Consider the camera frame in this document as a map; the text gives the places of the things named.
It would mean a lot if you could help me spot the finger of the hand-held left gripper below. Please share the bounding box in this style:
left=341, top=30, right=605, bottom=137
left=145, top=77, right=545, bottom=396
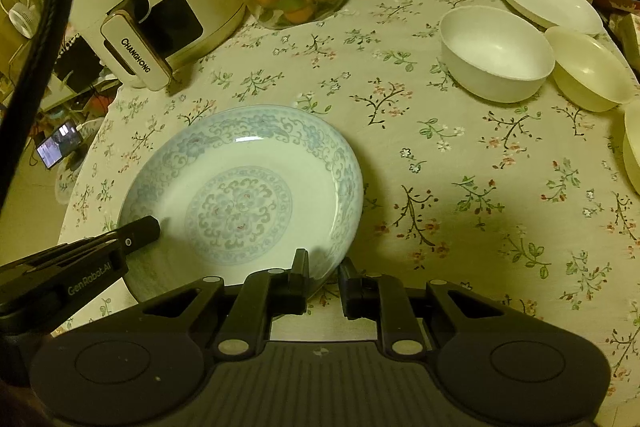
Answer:
left=50, top=215, right=161, bottom=269

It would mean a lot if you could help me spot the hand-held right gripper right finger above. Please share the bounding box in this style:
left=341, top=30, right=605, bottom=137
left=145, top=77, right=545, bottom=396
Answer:
left=338, top=258, right=507, bottom=358

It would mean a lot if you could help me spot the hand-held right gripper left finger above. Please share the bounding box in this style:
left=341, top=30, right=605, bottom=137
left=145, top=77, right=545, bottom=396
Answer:
left=145, top=249, right=310, bottom=360

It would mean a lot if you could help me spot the blue patterned porcelain plate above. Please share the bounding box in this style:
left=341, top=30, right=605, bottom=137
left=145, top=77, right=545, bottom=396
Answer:
left=117, top=106, right=365, bottom=308

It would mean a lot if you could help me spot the cream plastic bowl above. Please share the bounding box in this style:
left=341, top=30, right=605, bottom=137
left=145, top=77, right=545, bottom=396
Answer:
left=544, top=26, right=633, bottom=112
left=622, top=99, right=640, bottom=196

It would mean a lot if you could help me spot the smartphone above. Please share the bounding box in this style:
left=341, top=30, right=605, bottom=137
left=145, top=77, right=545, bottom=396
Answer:
left=36, top=121, right=86, bottom=170

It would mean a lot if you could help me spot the floral tablecloth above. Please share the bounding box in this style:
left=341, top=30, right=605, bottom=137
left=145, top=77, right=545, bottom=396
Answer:
left=50, top=0, right=640, bottom=388

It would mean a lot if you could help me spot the small white fan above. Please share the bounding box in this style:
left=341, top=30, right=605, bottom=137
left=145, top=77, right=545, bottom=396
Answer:
left=0, top=0, right=45, bottom=38

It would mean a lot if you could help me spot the white deep bowl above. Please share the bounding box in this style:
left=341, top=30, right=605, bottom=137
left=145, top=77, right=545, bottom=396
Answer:
left=440, top=6, right=556, bottom=104

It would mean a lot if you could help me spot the thick black cable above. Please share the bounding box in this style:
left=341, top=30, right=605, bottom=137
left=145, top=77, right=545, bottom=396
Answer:
left=0, top=0, right=77, bottom=218

